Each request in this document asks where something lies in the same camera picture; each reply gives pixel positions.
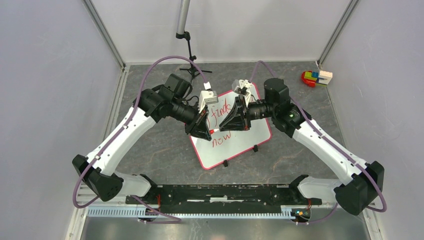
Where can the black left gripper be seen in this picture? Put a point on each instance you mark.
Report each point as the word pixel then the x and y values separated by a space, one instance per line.
pixel 201 130

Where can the colourful toy block stack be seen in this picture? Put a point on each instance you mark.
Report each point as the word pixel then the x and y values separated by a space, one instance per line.
pixel 313 78

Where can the grey metal pole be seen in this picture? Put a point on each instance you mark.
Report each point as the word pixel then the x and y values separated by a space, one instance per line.
pixel 182 18

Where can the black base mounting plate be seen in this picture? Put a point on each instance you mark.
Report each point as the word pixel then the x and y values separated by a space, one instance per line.
pixel 225 198

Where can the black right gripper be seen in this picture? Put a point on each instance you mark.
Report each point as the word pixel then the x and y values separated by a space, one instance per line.
pixel 234 121

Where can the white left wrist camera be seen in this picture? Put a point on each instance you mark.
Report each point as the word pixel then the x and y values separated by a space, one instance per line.
pixel 207 97

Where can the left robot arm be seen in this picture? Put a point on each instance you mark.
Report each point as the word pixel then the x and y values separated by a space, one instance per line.
pixel 98 168

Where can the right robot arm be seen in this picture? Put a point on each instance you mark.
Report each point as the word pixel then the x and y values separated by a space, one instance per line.
pixel 357 184

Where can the pink-framed whiteboard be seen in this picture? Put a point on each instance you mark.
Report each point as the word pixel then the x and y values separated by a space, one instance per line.
pixel 226 145

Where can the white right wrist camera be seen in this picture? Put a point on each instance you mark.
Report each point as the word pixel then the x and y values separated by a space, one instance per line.
pixel 243 89

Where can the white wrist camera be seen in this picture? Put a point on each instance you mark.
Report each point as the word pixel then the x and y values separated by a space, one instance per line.
pixel 207 97
pixel 243 89

